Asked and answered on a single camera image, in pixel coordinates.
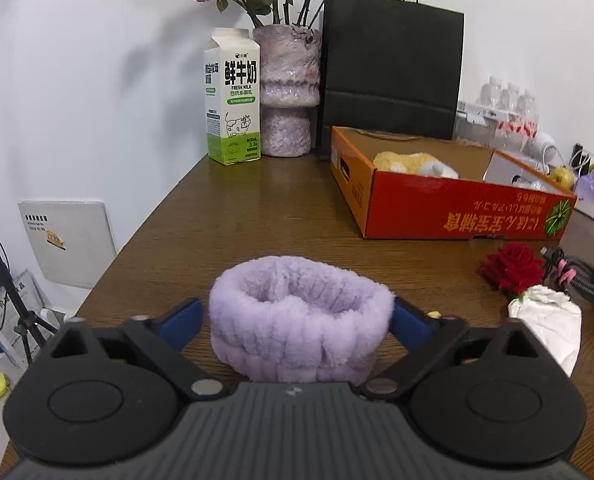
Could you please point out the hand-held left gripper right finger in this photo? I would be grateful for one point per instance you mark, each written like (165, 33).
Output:
(414, 322)

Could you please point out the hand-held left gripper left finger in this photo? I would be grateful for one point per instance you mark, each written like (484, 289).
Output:
(179, 320)

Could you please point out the red rose flower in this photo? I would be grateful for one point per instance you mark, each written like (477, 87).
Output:
(512, 265)

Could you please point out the purple fluffy headband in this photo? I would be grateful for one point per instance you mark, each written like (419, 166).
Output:
(297, 320)

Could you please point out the red cardboard box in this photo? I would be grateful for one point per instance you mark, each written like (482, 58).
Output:
(452, 210)

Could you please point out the white cloth pouch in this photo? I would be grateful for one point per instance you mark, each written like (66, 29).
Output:
(549, 325)

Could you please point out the yellow and white plush toy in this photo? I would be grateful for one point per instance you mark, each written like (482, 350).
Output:
(407, 162)

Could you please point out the green apple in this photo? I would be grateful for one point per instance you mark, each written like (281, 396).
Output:
(562, 177)

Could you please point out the small white fan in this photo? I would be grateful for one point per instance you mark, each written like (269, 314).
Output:
(542, 147)

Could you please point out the white flat carton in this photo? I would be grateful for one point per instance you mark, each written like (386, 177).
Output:
(474, 112)

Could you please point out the white and green milk carton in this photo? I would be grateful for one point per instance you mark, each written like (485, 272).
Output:
(232, 100)

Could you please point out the mottled purple vase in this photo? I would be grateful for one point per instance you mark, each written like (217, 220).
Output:
(287, 90)

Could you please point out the black paper bag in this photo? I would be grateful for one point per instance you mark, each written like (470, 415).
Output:
(387, 70)

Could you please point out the white wall panel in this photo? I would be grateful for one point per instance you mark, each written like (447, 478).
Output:
(67, 242)

